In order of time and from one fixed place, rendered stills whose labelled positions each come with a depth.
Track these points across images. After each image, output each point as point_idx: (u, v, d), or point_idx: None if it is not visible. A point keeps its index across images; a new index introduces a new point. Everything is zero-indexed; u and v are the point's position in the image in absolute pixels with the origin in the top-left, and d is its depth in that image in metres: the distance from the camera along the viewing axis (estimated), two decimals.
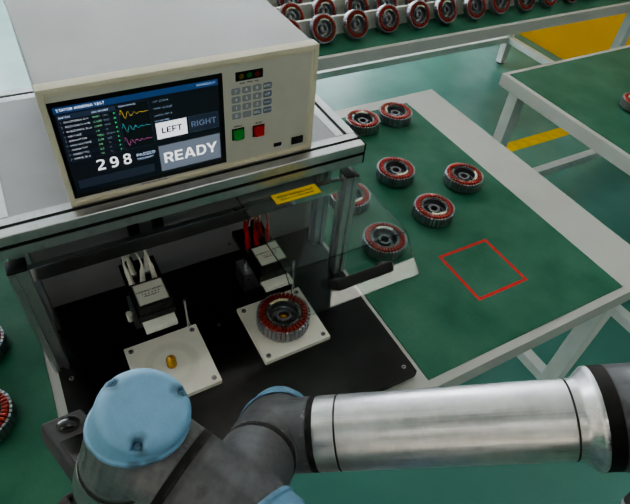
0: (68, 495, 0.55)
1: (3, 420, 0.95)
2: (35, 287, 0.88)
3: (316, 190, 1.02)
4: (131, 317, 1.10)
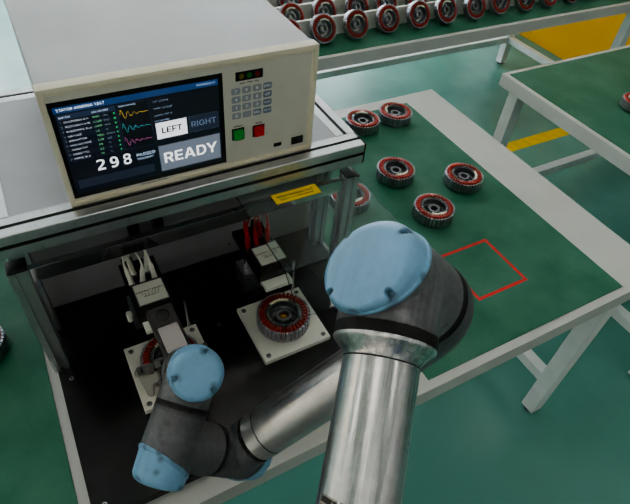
0: (160, 359, 0.92)
1: None
2: (35, 287, 0.88)
3: (316, 190, 1.02)
4: (131, 317, 1.10)
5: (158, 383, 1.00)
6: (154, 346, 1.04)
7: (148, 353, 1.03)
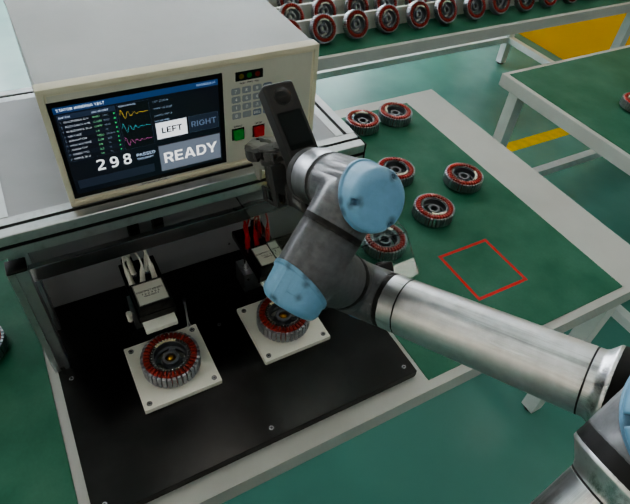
0: (272, 151, 0.74)
1: (196, 349, 1.04)
2: (35, 287, 0.88)
3: None
4: (131, 317, 1.10)
5: (158, 384, 1.00)
6: (154, 346, 1.04)
7: (148, 353, 1.03)
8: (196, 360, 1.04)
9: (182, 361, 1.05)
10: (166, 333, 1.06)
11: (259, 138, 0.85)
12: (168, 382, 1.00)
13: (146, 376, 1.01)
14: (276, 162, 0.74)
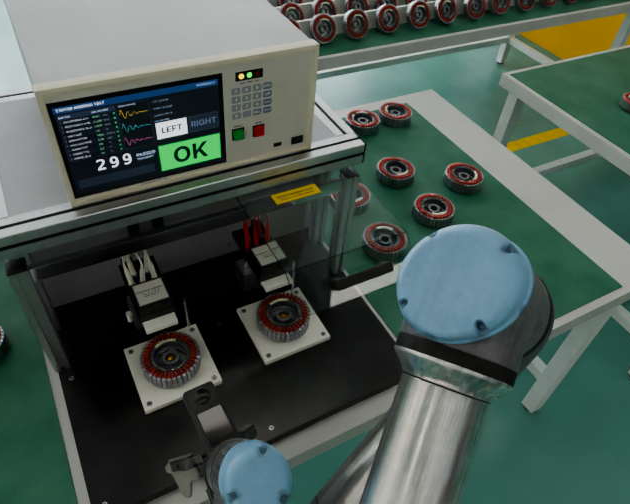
0: (201, 451, 0.75)
1: (196, 349, 1.04)
2: (35, 287, 0.88)
3: (316, 190, 1.02)
4: (131, 317, 1.10)
5: (158, 384, 1.00)
6: (154, 346, 1.04)
7: (148, 353, 1.03)
8: (196, 360, 1.04)
9: (182, 361, 1.05)
10: (166, 333, 1.06)
11: (244, 426, 0.89)
12: (168, 382, 1.00)
13: (146, 376, 1.01)
14: (207, 462, 0.75)
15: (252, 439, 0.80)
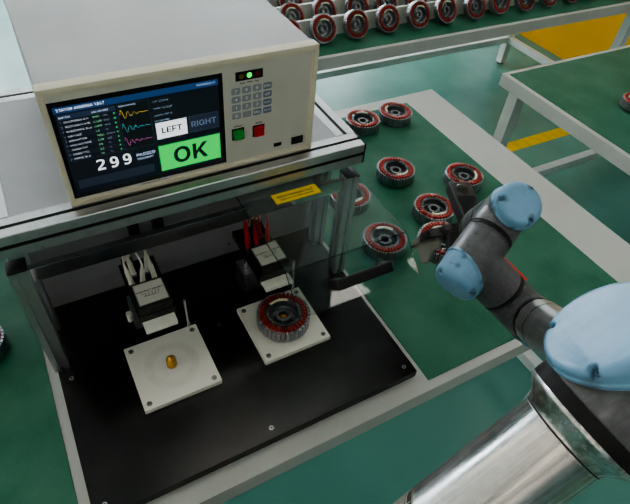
0: (451, 223, 1.03)
1: None
2: (35, 287, 0.88)
3: (316, 190, 1.02)
4: (131, 317, 1.10)
5: (430, 257, 1.12)
6: (431, 228, 1.16)
7: (426, 231, 1.15)
8: None
9: None
10: (443, 221, 1.17)
11: None
12: (440, 258, 1.11)
13: None
14: (453, 231, 1.02)
15: None
